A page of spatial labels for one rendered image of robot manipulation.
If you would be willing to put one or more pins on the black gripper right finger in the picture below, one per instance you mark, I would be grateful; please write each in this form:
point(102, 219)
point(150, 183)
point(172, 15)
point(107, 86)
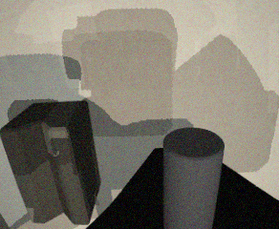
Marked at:
point(242, 205)

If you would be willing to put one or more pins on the grey cylinder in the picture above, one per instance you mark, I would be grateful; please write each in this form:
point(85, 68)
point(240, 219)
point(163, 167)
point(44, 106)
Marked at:
point(192, 160)

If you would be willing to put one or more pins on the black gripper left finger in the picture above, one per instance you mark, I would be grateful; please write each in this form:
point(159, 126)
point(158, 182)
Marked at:
point(140, 204)

